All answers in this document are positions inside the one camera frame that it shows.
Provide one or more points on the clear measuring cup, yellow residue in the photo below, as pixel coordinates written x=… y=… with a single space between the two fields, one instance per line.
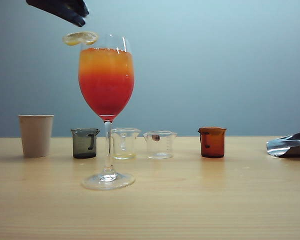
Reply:
x=125 y=145

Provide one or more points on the white paper cup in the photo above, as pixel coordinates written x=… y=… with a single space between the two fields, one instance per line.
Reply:
x=36 y=137

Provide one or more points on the silver foil bag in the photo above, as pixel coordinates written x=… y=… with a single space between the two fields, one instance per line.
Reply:
x=282 y=147

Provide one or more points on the wine glass with orange-red drink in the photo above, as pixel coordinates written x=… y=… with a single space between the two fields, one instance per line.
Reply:
x=106 y=87

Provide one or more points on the yellow lemon slice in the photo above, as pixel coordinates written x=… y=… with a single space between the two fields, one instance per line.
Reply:
x=76 y=37

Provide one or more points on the amber glass measuring cup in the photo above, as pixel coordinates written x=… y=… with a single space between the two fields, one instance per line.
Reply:
x=213 y=145

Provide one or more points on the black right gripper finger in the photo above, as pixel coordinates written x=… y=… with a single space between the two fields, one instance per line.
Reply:
x=77 y=6

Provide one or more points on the grey smoked glass measuring cup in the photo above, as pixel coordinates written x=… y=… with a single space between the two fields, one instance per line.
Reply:
x=83 y=146

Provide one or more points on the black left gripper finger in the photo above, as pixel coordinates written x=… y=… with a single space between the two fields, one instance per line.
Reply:
x=57 y=10

